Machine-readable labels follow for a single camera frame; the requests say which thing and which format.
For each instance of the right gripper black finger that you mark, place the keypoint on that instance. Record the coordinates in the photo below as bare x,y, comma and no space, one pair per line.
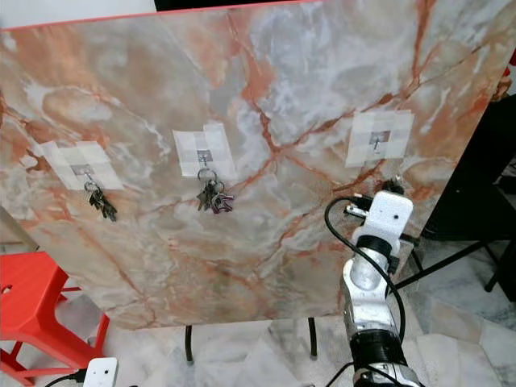
389,189

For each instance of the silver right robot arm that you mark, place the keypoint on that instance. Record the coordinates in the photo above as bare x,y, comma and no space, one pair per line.
367,298

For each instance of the black furniture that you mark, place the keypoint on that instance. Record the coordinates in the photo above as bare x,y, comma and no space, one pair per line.
476,177

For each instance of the red plastic stool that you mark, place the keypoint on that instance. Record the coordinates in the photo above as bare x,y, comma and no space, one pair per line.
32,290

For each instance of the marble pattern board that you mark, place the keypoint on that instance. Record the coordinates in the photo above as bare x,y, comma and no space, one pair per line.
234,266

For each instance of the key bunch with purple tag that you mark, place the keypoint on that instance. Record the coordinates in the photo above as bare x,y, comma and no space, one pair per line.
212,197

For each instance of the dark key bunch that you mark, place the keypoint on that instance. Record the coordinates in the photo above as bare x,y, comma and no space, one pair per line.
101,203

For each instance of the black screen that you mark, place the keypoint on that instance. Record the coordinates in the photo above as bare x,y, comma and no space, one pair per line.
226,3

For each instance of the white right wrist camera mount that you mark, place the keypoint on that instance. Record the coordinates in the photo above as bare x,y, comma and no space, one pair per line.
389,214

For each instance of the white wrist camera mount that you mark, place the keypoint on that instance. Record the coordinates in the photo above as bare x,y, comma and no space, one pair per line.
101,373
389,214

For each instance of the taped adhesive wall hook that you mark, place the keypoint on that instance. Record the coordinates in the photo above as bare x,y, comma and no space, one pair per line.
204,149
379,137
81,165

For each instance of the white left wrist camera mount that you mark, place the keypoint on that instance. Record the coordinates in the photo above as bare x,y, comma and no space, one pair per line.
101,373

